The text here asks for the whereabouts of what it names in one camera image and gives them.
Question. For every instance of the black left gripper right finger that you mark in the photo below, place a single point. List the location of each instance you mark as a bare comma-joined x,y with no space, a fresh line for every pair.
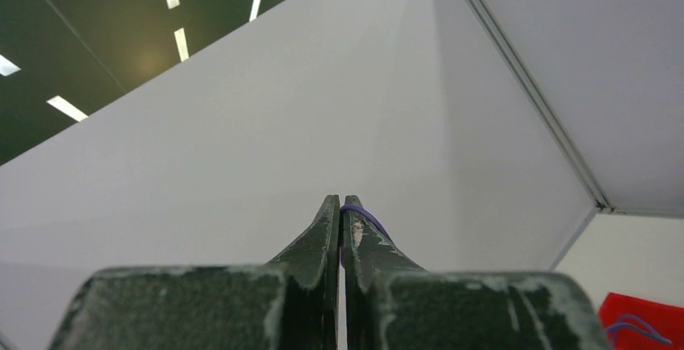
394,303

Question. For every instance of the red plastic bin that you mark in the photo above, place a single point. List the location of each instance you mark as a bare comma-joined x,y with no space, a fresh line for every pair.
635,323

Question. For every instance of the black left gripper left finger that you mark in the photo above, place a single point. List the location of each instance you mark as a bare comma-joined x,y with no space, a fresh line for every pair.
289,302

